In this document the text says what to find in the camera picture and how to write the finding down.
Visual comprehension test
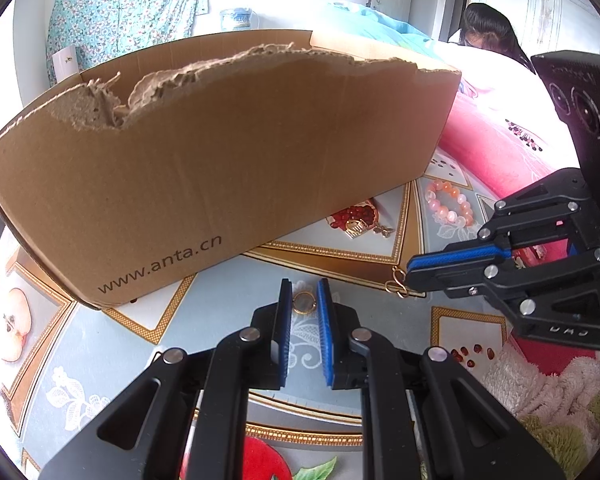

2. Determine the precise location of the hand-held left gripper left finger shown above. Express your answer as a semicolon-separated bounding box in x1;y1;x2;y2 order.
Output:
39;278;294;480

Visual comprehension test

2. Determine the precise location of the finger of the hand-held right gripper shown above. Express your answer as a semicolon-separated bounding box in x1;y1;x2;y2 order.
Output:
405;247;600;352
407;167;596;273

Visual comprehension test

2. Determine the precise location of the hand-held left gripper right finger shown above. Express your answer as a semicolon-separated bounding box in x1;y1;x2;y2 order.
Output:
316;278;566;480

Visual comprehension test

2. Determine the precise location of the gold ring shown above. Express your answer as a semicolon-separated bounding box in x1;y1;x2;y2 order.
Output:
292;291;317;316

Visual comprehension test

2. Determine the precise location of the gold hoop earring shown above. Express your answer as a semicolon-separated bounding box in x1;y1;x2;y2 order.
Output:
386;267;411;295

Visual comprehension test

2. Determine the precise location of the pink orange bead bracelet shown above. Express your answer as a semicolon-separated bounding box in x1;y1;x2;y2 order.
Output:
425;180;476;228

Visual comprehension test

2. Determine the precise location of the brown cardboard box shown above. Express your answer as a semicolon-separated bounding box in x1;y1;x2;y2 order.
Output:
0;29;462;311

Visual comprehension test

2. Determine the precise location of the pink blanket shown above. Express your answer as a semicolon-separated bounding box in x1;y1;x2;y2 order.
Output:
437;40;600;376

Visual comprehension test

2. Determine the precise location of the white wardrobe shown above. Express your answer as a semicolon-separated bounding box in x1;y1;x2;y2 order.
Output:
470;0;600;61

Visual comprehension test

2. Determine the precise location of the fruit print tablecloth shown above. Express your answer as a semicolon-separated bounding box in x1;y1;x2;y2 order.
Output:
0;160;526;480

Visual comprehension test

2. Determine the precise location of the blue floral quilt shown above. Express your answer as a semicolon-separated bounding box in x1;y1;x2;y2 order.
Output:
327;1;441;46

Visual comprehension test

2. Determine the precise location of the large water bottle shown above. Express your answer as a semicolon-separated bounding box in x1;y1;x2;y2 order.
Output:
219;7;255;32

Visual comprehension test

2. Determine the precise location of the white paper roll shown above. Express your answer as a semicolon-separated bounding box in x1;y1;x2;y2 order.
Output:
51;46;83;86

